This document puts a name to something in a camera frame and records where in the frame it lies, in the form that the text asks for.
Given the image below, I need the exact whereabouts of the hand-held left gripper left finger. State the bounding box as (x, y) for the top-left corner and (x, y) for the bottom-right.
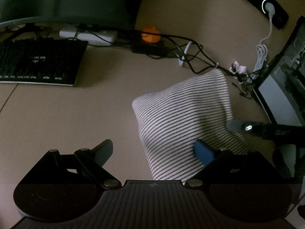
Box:
(22, 139), (122, 189)

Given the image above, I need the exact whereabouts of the lit curved monitor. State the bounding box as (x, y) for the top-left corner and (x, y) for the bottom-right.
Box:
(253, 17), (305, 127)

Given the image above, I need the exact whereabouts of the small pink trinket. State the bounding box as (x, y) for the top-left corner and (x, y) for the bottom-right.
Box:
(229, 61), (247, 75)

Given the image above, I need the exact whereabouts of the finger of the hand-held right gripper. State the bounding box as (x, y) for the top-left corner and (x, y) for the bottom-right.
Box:
(226, 119), (305, 146)

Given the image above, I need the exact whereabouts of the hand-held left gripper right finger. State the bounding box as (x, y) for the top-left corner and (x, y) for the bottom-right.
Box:
(185, 139), (287, 189)

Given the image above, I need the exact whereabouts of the black power adapter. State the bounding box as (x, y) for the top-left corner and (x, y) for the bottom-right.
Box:
(131, 43), (169, 56)

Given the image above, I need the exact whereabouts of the striped grey garment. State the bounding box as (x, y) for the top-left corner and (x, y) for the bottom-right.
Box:
(132, 68), (256, 180)

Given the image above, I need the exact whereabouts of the black keyboard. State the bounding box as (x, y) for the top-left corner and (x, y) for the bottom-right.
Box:
(0, 37), (88, 87)

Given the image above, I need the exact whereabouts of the black cable tangle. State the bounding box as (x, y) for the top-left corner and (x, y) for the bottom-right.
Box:
(117, 27), (253, 99)

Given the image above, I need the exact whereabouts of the dark computer monitor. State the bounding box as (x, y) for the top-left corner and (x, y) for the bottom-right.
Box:
(0, 0), (148, 29)

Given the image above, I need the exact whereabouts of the short white cable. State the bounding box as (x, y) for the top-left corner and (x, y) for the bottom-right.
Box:
(179, 41), (193, 67)

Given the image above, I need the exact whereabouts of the small orange figure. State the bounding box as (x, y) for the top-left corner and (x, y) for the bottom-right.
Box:
(141, 27), (161, 44)

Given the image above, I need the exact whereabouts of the white charging cable with plug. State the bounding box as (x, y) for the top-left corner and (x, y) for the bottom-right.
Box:
(250, 2), (277, 83)

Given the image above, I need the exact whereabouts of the white power strip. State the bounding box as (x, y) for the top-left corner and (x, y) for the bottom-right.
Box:
(59, 27), (118, 46)

